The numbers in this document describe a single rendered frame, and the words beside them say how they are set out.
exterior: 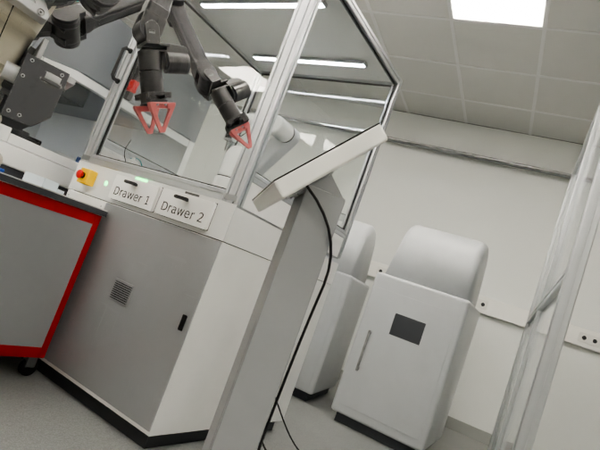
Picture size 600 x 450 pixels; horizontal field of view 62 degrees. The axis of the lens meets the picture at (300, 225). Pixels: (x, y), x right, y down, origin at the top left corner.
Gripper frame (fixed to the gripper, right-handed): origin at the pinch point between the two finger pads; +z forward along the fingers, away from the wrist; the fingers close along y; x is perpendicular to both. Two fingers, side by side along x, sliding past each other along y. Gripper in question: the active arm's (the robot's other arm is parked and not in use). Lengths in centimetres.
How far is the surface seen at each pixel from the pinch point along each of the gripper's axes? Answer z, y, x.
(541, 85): 43, 175, -257
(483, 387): 251, 241, -122
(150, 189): -10, 59, 34
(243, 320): 56, 52, 28
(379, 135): 17.7, -39.6, -22.4
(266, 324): 47, -21, 24
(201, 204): 6.3, 38.7, 20.0
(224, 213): 14.1, 32.4, 14.7
